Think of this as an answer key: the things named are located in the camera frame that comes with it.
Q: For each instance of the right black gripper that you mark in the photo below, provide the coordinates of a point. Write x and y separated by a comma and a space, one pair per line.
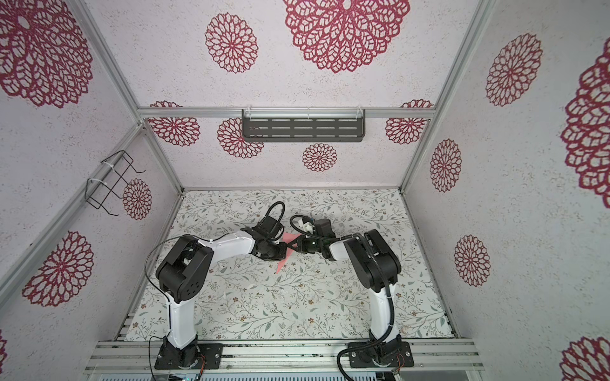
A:
303, 244

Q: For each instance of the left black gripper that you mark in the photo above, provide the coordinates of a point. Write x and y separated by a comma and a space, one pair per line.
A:
281, 255

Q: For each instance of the pink square paper sheet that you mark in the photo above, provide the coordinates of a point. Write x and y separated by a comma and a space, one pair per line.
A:
287, 238

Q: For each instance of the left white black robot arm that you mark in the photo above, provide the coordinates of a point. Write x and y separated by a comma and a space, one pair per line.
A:
183, 272

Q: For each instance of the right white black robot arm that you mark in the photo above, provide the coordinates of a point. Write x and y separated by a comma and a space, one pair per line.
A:
377, 268

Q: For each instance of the right wrist camera with cable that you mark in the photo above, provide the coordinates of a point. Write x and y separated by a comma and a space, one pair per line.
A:
308, 227

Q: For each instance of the dark grey slotted wall shelf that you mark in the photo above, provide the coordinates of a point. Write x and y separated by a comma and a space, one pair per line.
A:
304, 127

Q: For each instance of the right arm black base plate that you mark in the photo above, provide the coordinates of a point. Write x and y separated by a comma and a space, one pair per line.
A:
381, 355

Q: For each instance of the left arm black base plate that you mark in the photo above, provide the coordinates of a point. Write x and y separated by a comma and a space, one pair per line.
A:
194, 355

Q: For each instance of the aluminium front rail base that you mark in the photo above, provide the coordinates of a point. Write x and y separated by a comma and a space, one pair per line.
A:
140, 357

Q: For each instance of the black wire wall rack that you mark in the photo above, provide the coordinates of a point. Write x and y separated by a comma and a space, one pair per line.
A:
99, 188

